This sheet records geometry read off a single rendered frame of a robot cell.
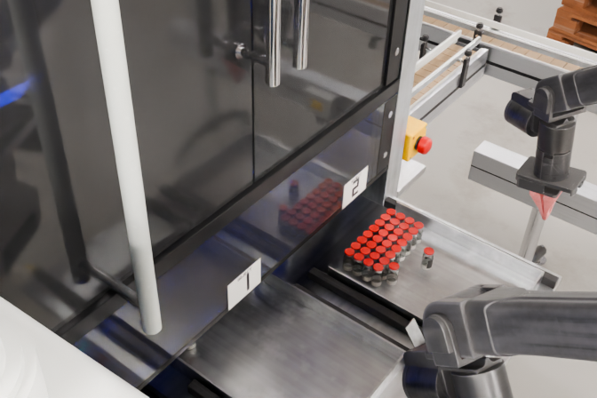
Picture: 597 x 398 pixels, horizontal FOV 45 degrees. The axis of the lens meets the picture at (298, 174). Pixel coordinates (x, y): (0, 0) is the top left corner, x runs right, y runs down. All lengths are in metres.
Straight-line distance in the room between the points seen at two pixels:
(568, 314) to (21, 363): 0.45
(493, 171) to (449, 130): 1.10
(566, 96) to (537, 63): 1.01
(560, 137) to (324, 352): 0.55
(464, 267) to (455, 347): 0.77
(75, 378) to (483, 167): 2.11
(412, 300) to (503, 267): 0.22
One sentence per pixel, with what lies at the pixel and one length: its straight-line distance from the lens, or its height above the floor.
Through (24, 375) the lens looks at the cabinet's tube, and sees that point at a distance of 0.40.
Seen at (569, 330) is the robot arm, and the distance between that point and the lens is 0.68.
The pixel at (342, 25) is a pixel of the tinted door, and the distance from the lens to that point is 1.20.
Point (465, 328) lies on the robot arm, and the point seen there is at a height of 1.38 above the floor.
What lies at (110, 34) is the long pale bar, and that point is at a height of 1.61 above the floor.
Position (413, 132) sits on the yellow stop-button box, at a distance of 1.61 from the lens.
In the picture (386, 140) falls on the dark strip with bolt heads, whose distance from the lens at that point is 1.49.
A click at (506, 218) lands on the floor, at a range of 3.07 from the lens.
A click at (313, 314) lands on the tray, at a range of 1.39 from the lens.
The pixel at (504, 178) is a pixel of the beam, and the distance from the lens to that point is 2.44.
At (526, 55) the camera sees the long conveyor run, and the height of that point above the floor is 0.93.
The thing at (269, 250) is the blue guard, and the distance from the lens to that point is 1.27.
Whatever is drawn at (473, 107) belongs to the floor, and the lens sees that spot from 3.73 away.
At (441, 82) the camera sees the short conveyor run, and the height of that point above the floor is 0.93.
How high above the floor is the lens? 1.93
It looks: 38 degrees down
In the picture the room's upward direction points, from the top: 2 degrees clockwise
